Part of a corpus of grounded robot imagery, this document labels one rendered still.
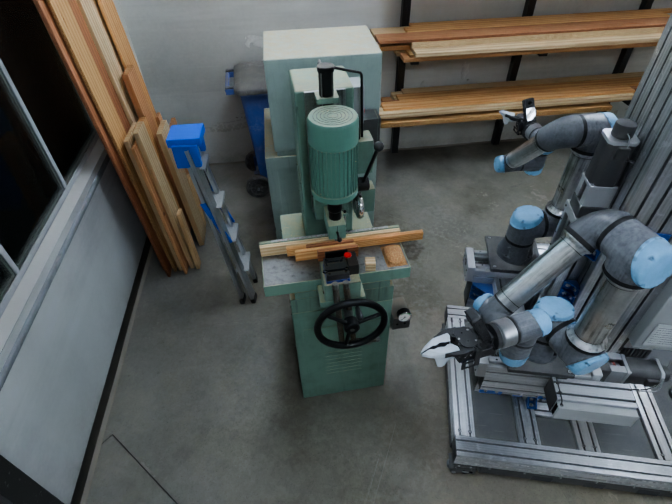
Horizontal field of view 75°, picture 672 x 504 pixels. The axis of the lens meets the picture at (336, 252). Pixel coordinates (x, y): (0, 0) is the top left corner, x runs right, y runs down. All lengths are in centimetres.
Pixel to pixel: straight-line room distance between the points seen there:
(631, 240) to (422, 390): 153
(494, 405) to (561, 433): 30
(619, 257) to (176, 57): 338
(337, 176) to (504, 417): 138
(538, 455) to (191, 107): 346
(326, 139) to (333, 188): 20
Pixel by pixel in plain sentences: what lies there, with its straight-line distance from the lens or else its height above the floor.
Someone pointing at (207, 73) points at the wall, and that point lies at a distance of 393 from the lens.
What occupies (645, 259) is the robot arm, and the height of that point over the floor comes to 144.
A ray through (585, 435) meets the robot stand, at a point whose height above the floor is 23.
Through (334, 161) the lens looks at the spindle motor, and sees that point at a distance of 151.
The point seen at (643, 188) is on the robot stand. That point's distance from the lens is 153.
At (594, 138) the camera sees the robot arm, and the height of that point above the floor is 140.
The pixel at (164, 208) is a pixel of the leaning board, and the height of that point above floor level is 52.
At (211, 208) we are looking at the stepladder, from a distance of 242.
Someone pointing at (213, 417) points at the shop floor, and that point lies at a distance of 251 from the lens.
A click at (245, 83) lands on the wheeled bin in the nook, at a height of 95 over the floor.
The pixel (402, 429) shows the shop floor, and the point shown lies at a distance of 241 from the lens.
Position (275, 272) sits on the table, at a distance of 179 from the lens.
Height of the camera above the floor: 217
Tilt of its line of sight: 43 degrees down
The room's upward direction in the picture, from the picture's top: 1 degrees counter-clockwise
